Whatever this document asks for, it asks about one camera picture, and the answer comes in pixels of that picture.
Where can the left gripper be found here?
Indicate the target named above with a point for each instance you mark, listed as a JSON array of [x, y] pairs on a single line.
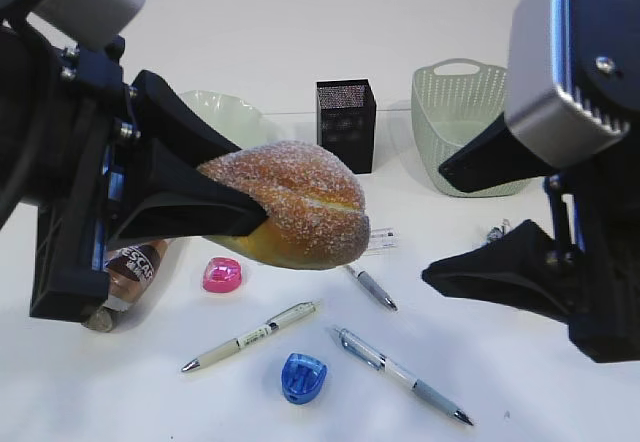
[[69, 126]]

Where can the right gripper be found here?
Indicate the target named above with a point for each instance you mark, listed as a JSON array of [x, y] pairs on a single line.
[[587, 274]]

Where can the paper ball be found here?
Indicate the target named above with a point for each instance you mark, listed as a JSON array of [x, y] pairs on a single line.
[[498, 232]]

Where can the sugared bread bun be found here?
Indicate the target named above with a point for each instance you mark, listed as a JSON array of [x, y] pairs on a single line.
[[315, 207]]

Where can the green wavy glass plate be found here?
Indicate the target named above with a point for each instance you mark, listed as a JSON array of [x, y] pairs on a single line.
[[232, 117]]

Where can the green woven plastic basket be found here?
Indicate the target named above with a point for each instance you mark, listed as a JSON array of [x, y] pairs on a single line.
[[452, 102]]

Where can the pink pencil sharpener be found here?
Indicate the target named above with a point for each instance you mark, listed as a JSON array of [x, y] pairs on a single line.
[[222, 275]]

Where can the grey grip pen on ruler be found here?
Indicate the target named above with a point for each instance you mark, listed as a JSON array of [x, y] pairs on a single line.
[[371, 286]]

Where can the black mesh pen holder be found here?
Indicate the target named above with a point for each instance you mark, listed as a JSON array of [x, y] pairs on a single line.
[[346, 122]]

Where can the blue clear grey-grip pen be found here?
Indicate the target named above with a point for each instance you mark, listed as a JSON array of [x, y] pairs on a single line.
[[381, 362]]

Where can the beige grip pen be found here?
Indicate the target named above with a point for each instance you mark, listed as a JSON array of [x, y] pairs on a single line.
[[239, 343]]

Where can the blue pencil sharpener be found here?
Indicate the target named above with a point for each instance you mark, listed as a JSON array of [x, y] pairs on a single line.
[[302, 378]]

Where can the brown Nescafe coffee bottle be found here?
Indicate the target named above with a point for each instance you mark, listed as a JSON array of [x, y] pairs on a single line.
[[131, 271]]

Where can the clear plastic ruler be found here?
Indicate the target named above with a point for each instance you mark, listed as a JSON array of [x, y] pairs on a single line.
[[381, 241]]

